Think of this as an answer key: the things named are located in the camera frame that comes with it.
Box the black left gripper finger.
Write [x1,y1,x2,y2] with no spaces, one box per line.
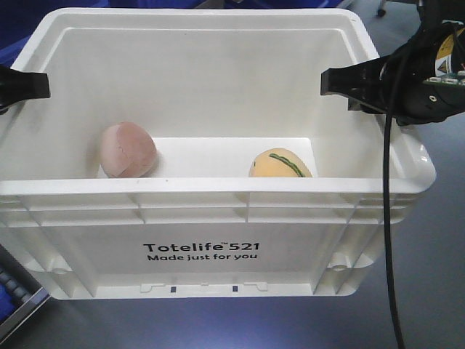
[1,65,49,114]

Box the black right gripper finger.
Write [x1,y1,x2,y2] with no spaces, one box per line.
[320,56,392,114]

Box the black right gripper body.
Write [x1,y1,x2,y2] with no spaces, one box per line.
[394,1,464,127]

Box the yellow plush ball toy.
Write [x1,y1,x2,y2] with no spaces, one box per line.
[249,148,312,177]

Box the brown plush ball toy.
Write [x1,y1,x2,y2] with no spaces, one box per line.
[100,121,157,178]

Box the white plastic tote box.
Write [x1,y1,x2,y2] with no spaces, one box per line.
[0,7,437,301]

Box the black cable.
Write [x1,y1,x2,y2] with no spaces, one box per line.
[381,54,405,349]

